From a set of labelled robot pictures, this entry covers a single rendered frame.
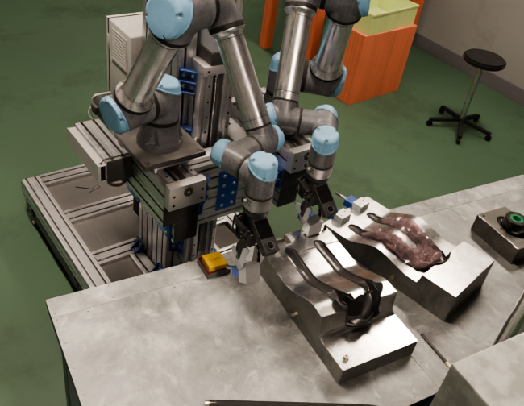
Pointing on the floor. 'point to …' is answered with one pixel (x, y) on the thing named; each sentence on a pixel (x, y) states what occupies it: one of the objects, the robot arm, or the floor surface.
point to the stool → (478, 57)
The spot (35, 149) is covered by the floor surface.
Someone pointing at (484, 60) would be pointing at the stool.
